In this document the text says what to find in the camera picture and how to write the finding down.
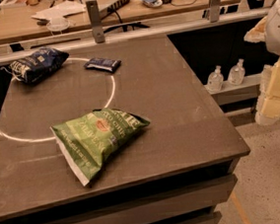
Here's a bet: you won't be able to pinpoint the green jalapeno chip bag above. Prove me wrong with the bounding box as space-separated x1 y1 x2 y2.
50 109 150 186

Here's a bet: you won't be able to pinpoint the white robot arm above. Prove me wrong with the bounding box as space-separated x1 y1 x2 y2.
244 0 280 126

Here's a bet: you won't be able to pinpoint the blue chip bag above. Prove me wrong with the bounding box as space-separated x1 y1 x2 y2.
2 46 69 85

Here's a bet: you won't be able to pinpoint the clear sanitizer bottle left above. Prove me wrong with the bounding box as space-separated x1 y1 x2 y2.
207 66 224 92

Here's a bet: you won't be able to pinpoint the blue white mask on desk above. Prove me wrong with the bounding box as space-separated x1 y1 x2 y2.
140 0 163 8

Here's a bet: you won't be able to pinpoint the small dark blue snack packet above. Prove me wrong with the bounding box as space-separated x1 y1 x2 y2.
84 57 121 73

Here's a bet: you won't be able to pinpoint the grey power strip box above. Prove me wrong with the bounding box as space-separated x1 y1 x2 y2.
98 0 130 20

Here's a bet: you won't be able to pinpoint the white papers on desk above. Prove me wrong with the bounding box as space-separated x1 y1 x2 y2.
32 1 86 20

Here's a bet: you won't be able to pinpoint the wooden background desk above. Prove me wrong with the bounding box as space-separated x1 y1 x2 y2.
0 0 251 47

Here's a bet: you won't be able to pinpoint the grey metal post left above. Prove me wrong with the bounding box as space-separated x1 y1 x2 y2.
86 0 105 43

